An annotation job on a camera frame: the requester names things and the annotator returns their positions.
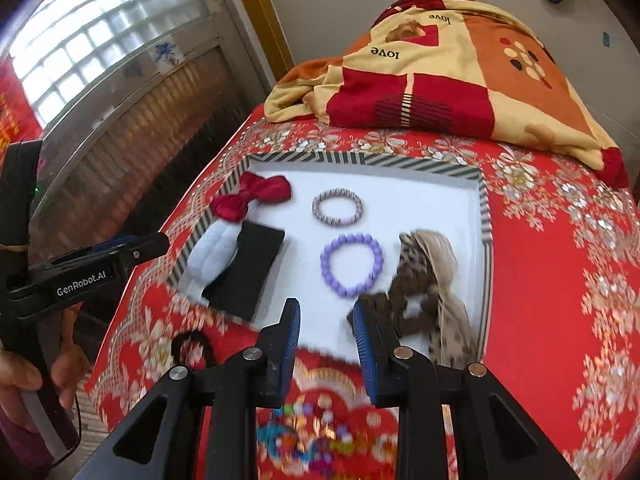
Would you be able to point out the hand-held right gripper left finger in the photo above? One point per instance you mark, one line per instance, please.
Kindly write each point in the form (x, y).
(291, 340)

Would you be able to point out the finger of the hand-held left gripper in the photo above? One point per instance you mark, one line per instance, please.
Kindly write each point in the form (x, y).
(112, 245)
(145, 252)

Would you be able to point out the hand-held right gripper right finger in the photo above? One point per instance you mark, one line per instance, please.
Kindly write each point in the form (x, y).
(362, 345)

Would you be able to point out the white puffy hair accessory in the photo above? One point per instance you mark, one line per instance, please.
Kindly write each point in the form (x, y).
(212, 255)

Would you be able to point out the black cloth pouch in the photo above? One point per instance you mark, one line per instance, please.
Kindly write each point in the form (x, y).
(250, 270)

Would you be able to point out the beige leopard scrunchie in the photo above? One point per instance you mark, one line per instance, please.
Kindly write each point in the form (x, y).
(440, 255)

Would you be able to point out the red velvet bow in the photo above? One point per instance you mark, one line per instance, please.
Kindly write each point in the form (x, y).
(265, 190)

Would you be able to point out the striped shallow box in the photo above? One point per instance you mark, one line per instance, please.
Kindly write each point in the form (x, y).
(400, 200)

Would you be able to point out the person's left forearm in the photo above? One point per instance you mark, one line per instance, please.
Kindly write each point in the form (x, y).
(15, 452)

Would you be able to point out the person's left hand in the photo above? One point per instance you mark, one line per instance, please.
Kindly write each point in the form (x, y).
(15, 372)

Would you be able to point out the brown slatted panel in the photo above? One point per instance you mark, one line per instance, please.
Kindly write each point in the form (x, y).
(150, 150)

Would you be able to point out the red banner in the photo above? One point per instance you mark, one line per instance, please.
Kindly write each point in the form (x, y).
(15, 110)

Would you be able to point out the blue window sticker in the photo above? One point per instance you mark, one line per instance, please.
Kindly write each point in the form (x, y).
(166, 55)

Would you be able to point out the window with grille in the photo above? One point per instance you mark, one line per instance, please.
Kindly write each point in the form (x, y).
(100, 35)

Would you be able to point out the red orange patchwork blanket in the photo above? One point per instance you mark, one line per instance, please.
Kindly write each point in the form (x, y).
(475, 95)

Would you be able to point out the yellow wooden door frame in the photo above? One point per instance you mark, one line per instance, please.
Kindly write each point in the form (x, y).
(267, 20)

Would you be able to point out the small blue wall sticker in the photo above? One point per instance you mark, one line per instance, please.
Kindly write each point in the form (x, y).
(606, 39)

